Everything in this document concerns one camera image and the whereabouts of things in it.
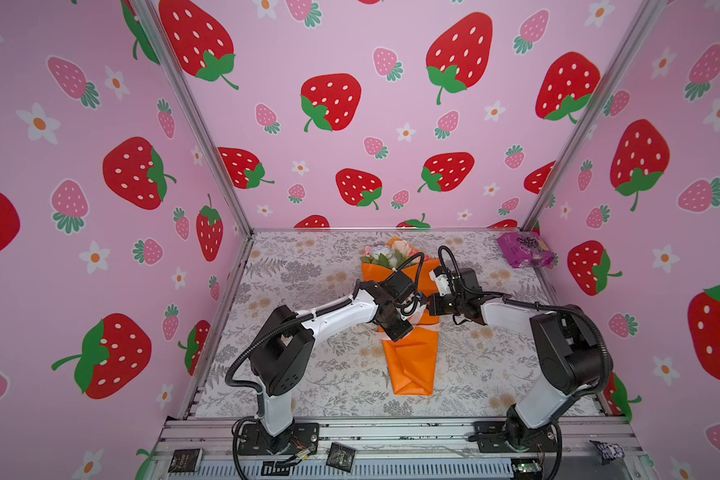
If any white rose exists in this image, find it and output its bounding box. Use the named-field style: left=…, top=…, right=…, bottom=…
left=361, top=244, right=396, bottom=268

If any orange wrapping paper sheet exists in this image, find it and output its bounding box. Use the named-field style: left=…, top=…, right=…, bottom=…
left=361, top=237, right=440, bottom=396

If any white ribbon strip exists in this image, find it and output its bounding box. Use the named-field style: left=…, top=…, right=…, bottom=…
left=370, top=307, right=441, bottom=343

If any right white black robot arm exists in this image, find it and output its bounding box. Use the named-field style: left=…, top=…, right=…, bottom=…
left=427, top=266, right=613, bottom=451

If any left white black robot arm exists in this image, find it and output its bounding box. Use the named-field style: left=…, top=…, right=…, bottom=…
left=224, top=270, right=422, bottom=439

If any purple snack packet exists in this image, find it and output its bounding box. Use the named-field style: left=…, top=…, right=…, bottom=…
left=497, top=232, right=556, bottom=269

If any black tag middle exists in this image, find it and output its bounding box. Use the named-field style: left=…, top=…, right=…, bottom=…
left=326, top=442, right=356, bottom=473

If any black tag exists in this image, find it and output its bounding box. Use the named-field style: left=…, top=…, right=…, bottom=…
left=326, top=442, right=356, bottom=473
left=168, top=448, right=203, bottom=474

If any black tag left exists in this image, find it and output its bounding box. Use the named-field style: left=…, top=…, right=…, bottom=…
left=168, top=448, right=203, bottom=474

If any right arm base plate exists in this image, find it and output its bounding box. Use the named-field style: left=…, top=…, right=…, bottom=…
left=467, top=421, right=558, bottom=453

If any aluminium front rail frame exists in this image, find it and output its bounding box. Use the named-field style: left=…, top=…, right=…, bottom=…
left=145, top=417, right=658, bottom=479

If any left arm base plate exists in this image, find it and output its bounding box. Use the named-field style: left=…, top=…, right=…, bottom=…
left=237, top=422, right=320, bottom=456

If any right aluminium corner post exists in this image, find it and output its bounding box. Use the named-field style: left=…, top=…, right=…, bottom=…
left=520, top=0, right=666, bottom=231

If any aluminium corner post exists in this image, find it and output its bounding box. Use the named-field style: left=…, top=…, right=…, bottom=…
left=133, top=0, right=254, bottom=239
left=520, top=0, right=666, bottom=231

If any left aluminium corner post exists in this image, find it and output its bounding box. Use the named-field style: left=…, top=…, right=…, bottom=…
left=133, top=0, right=254, bottom=239

